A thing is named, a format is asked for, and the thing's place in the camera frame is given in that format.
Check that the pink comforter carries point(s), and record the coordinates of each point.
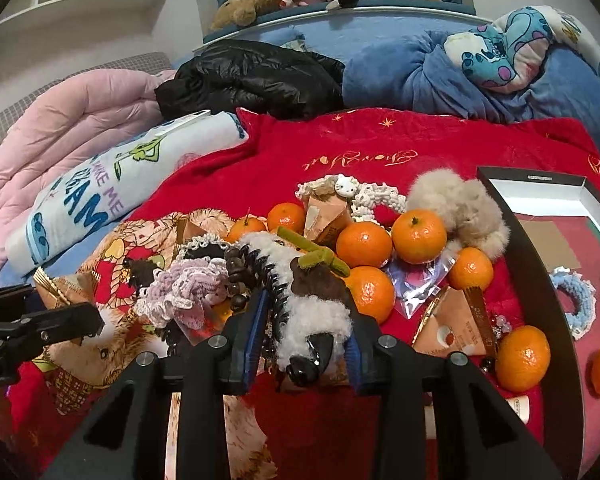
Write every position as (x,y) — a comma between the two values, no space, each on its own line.
(55,125)

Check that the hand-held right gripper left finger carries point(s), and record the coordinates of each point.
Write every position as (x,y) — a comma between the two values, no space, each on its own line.
(257,332)

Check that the blue crochet scrunchie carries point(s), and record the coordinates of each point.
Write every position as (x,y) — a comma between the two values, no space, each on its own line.
(577,305)

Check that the clear plastic zip bag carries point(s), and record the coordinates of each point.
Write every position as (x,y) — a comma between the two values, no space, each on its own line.
(415,285)

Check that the white fuzzy black claw clip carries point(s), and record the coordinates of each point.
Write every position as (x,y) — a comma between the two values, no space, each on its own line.
(305,310)

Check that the rolled white printed towel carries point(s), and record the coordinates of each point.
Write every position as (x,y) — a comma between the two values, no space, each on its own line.
(95,200)

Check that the beige fluffy hair clip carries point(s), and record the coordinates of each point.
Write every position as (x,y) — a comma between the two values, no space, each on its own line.
(460,205)

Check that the white crochet cat hairband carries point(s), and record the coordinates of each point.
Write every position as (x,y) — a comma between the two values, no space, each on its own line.
(350,191)

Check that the blue blanket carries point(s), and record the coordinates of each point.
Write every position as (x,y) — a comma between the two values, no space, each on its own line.
(395,75)

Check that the white red flat box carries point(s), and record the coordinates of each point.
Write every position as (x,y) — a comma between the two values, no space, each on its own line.
(517,407)

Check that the clear bead charm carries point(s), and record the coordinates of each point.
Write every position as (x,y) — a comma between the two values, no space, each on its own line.
(501,322)

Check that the white blue cartoon pillow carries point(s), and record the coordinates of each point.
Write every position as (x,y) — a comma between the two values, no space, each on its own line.
(510,45)

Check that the light blue bedsheet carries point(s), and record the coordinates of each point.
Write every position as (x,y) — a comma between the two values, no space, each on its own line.
(370,25)

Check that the white wall shelf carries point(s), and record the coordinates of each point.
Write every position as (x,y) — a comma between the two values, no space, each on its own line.
(80,10)

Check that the brown scrunchie white lace edge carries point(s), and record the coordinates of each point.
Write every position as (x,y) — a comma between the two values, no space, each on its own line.
(205,250)

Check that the lilac white crochet scrunchie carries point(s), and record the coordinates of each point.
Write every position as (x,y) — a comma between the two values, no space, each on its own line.
(180,285)

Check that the red printed blanket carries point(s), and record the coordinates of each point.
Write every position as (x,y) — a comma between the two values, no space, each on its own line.
(360,145)

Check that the olive green velvet bow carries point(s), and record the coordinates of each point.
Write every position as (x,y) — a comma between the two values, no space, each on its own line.
(315,255)

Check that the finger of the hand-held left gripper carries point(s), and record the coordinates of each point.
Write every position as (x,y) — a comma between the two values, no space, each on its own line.
(70,322)
(5,294)

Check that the beige triangular snack packet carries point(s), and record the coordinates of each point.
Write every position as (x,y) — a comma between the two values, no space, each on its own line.
(325,220)
(450,332)
(55,285)

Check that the group of mandarins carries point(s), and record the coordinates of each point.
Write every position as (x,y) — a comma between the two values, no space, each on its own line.
(364,245)

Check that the black cardboard box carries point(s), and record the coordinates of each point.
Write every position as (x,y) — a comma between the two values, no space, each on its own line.
(545,310)

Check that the black puffer jacket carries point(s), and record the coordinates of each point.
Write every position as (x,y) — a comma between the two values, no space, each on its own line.
(260,82)

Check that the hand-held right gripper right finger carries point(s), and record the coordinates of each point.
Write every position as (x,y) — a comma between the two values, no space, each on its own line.
(356,367)

